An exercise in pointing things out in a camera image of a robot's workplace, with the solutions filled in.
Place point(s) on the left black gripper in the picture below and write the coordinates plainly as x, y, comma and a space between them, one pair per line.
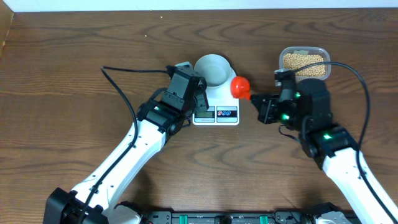
202, 104

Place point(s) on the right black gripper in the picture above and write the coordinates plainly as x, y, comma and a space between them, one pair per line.
266, 112

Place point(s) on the red plastic scoop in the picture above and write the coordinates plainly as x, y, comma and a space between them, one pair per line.
240, 88

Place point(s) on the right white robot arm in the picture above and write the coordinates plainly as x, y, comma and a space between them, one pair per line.
305, 107

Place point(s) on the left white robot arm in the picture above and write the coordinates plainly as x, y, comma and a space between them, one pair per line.
95, 200

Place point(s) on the white digital kitchen scale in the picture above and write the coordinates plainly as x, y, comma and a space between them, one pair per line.
223, 107

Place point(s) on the grey round bowl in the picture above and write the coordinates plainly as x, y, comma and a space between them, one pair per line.
214, 68

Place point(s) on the soybeans in container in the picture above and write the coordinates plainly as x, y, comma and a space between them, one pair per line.
295, 61

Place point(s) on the clear plastic container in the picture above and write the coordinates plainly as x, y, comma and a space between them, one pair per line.
307, 51

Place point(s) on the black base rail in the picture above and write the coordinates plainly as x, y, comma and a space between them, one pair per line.
166, 217

